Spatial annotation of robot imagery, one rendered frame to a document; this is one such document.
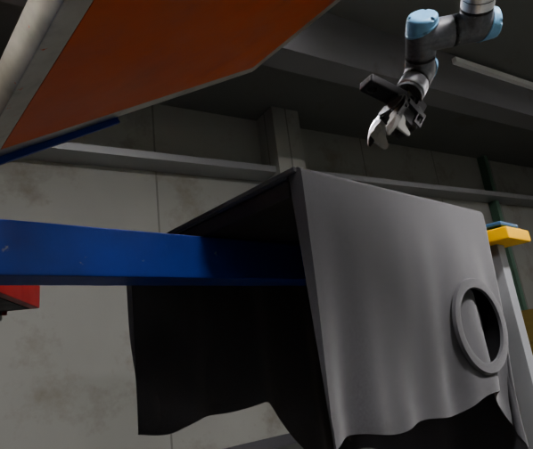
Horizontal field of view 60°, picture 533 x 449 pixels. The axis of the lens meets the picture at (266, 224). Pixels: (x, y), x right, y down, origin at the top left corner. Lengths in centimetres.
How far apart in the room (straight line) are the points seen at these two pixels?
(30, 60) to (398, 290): 52
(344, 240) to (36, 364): 309
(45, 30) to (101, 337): 309
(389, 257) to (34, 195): 330
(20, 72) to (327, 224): 41
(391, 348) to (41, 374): 307
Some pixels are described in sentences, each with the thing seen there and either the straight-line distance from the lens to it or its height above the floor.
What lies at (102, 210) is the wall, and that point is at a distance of 375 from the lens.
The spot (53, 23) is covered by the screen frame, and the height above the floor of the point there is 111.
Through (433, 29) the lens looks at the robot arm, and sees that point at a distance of 125.
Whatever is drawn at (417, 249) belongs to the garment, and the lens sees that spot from 67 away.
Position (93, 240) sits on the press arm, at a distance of 57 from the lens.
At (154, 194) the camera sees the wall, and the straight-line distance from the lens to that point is 390.
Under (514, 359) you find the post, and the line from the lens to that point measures 116.
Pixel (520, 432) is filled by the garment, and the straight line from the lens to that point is 90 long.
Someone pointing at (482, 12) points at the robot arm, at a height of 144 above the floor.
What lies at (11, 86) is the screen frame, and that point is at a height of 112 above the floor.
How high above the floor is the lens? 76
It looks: 15 degrees up
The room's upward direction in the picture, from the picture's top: 7 degrees counter-clockwise
